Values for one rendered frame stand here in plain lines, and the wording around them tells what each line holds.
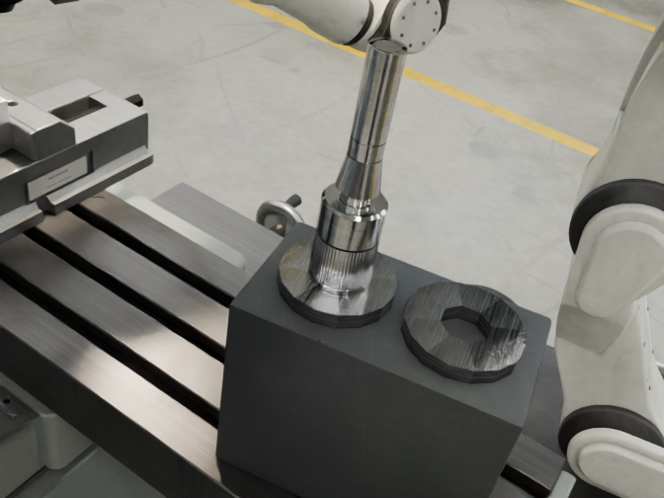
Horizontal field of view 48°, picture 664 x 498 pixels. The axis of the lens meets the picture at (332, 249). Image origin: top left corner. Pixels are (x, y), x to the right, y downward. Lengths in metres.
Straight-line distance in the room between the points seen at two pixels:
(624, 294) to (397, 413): 0.45
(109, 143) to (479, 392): 0.59
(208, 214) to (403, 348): 0.77
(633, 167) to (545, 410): 0.54
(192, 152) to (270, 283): 2.21
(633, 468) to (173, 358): 0.65
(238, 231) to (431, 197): 1.58
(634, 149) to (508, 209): 1.93
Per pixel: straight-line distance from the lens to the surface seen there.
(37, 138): 0.87
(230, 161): 2.72
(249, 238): 1.21
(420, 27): 0.95
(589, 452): 1.10
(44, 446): 0.86
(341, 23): 0.92
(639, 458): 1.10
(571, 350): 1.05
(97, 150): 0.95
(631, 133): 0.87
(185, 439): 0.69
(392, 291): 0.55
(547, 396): 1.33
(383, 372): 0.51
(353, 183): 0.49
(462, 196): 2.78
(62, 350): 0.76
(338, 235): 0.50
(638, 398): 1.09
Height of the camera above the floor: 1.48
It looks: 39 degrees down
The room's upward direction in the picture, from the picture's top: 11 degrees clockwise
